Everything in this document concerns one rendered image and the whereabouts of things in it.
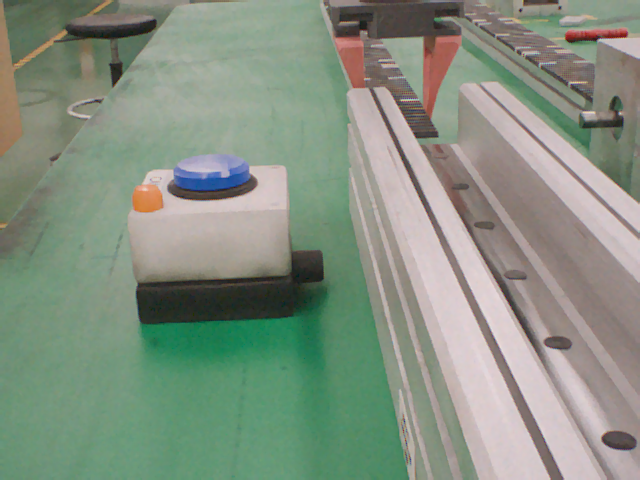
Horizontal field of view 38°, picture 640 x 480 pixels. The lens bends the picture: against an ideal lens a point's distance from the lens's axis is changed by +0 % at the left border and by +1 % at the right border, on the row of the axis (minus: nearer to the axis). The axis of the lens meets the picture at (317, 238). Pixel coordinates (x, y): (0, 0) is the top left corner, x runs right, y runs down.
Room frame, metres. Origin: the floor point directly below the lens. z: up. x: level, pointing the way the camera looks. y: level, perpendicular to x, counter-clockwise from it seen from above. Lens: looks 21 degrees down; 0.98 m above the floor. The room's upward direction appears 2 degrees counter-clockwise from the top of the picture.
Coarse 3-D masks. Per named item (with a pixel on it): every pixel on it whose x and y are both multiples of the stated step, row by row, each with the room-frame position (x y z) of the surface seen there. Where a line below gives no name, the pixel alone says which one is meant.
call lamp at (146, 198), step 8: (144, 184) 0.44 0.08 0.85; (152, 184) 0.44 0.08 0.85; (136, 192) 0.43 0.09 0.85; (144, 192) 0.43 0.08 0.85; (152, 192) 0.43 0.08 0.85; (160, 192) 0.44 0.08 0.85; (136, 200) 0.43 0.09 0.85; (144, 200) 0.43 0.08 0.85; (152, 200) 0.43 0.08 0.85; (160, 200) 0.44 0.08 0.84; (136, 208) 0.43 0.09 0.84; (144, 208) 0.43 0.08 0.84; (152, 208) 0.43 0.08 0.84; (160, 208) 0.43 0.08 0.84
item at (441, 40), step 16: (384, 16) 0.72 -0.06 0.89; (400, 16) 0.72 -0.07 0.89; (416, 16) 0.72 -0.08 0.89; (432, 16) 0.72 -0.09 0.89; (368, 32) 0.72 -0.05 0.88; (384, 32) 0.71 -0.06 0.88; (400, 32) 0.72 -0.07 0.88; (416, 32) 0.72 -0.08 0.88; (432, 32) 0.72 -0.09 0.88; (448, 32) 0.72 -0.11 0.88; (432, 48) 0.73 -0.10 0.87; (448, 48) 0.72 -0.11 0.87; (432, 64) 0.73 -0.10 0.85; (448, 64) 0.72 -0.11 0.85; (432, 80) 0.73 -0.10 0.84; (432, 96) 0.73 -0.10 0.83; (432, 112) 0.74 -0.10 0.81
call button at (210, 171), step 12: (204, 156) 0.48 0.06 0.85; (216, 156) 0.48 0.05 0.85; (228, 156) 0.48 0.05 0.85; (180, 168) 0.46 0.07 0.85; (192, 168) 0.46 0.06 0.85; (204, 168) 0.46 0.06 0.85; (216, 168) 0.46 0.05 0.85; (228, 168) 0.46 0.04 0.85; (240, 168) 0.46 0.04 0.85; (180, 180) 0.46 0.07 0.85; (192, 180) 0.45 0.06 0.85; (204, 180) 0.45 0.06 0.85; (216, 180) 0.45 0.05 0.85; (228, 180) 0.45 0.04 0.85; (240, 180) 0.46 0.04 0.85
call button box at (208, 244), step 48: (192, 192) 0.45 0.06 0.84; (240, 192) 0.45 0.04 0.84; (144, 240) 0.43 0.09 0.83; (192, 240) 0.43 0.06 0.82; (240, 240) 0.43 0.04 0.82; (288, 240) 0.43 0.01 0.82; (144, 288) 0.43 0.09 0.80; (192, 288) 0.43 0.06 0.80; (240, 288) 0.43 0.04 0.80; (288, 288) 0.43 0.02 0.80
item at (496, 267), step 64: (384, 128) 0.48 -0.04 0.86; (512, 128) 0.47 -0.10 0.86; (384, 192) 0.38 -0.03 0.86; (448, 192) 0.45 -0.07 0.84; (512, 192) 0.44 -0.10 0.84; (576, 192) 0.36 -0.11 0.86; (384, 256) 0.37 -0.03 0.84; (448, 256) 0.30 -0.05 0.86; (512, 256) 0.36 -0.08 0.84; (576, 256) 0.34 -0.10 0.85; (384, 320) 0.37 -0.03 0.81; (448, 320) 0.25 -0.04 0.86; (512, 320) 0.24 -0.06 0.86; (576, 320) 0.32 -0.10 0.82; (448, 384) 0.21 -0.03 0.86; (512, 384) 0.21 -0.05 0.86; (576, 384) 0.25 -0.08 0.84; (448, 448) 0.21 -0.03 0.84; (512, 448) 0.18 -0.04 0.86; (576, 448) 0.18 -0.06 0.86
